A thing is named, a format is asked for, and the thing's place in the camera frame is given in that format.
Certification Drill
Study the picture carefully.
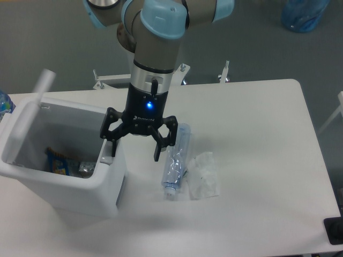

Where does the crumpled clear plastic bag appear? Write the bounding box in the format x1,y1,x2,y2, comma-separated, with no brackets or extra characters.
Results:
187,152,220,200

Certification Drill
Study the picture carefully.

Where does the crumpled silver foil trash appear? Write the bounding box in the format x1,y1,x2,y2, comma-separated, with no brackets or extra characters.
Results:
78,161,96,178

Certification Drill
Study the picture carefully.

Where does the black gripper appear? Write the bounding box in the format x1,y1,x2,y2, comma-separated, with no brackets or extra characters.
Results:
99,85,179,162

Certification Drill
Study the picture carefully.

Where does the white frame at right edge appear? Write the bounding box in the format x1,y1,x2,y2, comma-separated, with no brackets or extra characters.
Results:
318,91,343,134

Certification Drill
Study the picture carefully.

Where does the white push-lid trash can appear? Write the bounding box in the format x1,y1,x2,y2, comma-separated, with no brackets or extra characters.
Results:
0,69,129,219

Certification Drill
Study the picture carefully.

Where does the levelling foot bolt right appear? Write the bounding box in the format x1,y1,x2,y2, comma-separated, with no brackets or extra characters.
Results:
218,60,230,84

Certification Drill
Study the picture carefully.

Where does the blue water bottle at left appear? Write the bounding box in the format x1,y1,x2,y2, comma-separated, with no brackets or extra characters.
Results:
0,90,16,121

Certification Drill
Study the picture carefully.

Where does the blue yellow snack wrapper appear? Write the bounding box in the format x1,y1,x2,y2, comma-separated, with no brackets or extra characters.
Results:
46,147,80,177

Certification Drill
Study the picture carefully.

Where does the black device at table corner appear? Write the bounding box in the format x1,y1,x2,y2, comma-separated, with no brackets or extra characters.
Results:
324,217,342,245

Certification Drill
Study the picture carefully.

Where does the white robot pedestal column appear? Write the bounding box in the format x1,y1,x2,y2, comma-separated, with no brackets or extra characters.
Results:
116,22,136,87

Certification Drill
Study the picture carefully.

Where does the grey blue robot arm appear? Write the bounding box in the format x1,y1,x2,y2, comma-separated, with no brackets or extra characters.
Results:
83,1,235,160

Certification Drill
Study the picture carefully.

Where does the white pedestal base frame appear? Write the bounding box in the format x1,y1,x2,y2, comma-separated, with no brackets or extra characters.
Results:
93,63,191,90

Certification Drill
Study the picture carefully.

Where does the crushed clear plastic bottle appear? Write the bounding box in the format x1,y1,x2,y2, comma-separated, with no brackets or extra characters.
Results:
161,123,191,201

